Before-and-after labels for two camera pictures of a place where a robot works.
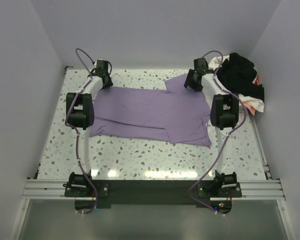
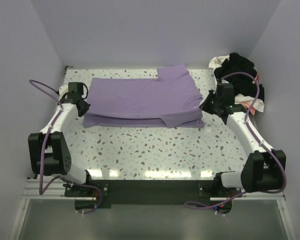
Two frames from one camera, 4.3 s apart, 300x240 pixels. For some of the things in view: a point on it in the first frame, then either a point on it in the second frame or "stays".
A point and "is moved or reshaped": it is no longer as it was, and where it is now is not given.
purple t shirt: x=177 y=115 is moved or reshaped
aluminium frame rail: x=250 y=189 stays
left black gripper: x=109 y=83 → x=86 y=108
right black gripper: x=196 y=88 → x=204 y=107
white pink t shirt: x=252 y=105 stays
